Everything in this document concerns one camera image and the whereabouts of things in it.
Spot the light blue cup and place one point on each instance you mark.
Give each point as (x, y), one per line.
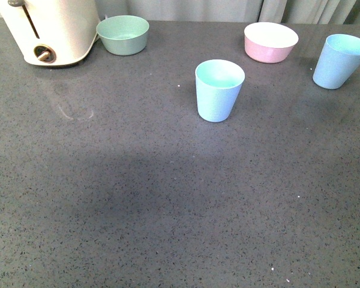
(218, 84)
(339, 58)

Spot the green bowl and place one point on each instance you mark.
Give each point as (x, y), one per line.
(123, 35)

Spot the pink bowl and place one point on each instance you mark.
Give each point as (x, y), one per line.
(268, 42)

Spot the grey curtain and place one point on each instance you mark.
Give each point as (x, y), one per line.
(289, 11)

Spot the cream white toaster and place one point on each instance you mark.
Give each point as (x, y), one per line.
(52, 33)

